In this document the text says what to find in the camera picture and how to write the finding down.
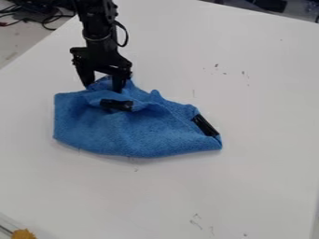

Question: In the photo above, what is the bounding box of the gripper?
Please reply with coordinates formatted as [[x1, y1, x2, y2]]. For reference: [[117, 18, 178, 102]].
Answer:
[[68, 35, 135, 94]]

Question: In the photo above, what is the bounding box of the blue cloth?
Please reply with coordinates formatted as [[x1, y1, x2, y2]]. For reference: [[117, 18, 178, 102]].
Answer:
[[52, 75, 225, 159]]

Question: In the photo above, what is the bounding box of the yellow toy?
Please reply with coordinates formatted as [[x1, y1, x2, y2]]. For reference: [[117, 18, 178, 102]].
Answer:
[[9, 228, 38, 239]]

